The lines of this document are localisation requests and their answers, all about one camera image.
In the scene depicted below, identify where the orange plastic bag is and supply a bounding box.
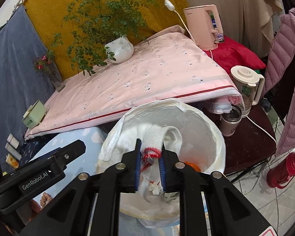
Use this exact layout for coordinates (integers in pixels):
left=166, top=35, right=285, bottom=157
left=184, top=161, right=201, bottom=172

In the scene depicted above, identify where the white lined trash bin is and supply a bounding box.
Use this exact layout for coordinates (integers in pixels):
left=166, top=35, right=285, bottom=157
left=96, top=99, right=226, bottom=229

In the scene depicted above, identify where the person's left hand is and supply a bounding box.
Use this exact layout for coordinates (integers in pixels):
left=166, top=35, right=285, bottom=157
left=30, top=200, right=41, bottom=214

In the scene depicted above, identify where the pink dotted scrunchie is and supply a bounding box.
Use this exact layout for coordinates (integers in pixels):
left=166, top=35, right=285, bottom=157
left=40, top=192, right=53, bottom=208

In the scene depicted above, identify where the white tall tube bottle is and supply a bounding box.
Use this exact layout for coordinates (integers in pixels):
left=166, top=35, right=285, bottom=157
left=5, top=142, right=22, bottom=161

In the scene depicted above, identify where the white jar with lid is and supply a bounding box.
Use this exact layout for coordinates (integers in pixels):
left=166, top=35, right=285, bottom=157
left=7, top=134, right=19, bottom=149

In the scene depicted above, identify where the blue planet pattern tablecloth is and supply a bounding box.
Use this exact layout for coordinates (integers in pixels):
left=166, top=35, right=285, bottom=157
left=26, top=126, right=183, bottom=236

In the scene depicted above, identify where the red thermos flask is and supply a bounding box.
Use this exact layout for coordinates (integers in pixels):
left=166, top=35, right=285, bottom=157
left=266, top=152, right=295, bottom=189

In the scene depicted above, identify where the dark wooden side table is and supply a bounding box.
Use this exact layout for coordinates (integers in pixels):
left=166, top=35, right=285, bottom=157
left=203, top=104, right=277, bottom=178

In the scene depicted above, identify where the mint green tissue box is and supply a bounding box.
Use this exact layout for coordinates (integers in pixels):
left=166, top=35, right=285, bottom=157
left=22, top=100, right=47, bottom=129

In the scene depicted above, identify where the beige travel mug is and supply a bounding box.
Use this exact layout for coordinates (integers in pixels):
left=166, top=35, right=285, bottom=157
left=219, top=105, right=242, bottom=137

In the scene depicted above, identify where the glass vase with red flowers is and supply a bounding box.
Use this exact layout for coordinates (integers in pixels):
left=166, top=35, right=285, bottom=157
left=34, top=49, right=65, bottom=92

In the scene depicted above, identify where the blue blanket backdrop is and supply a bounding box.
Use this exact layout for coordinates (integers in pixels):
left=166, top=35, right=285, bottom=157
left=0, top=6, right=55, bottom=172

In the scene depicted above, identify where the pink bedding mat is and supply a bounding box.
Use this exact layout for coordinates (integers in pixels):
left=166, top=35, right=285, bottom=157
left=24, top=25, right=242, bottom=140

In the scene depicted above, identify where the red cushion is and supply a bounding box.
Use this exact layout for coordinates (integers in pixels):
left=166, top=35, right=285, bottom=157
left=205, top=36, right=266, bottom=74

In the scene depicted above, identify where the pink puffer jacket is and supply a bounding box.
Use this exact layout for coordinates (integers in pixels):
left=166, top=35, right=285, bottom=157
left=262, top=8, right=295, bottom=156

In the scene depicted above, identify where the green plant in white pot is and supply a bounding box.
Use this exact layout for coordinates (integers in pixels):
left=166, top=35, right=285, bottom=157
left=62, top=0, right=158, bottom=76

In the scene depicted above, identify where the pink water dispenser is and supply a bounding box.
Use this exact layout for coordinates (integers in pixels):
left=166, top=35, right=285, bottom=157
left=184, top=4, right=224, bottom=51

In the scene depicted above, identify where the beige curtain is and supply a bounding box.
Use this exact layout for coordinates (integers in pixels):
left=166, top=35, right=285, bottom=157
left=187, top=0, right=284, bottom=58

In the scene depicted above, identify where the white cable with switch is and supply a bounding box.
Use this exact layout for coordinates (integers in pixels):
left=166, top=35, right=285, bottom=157
left=153, top=0, right=277, bottom=145

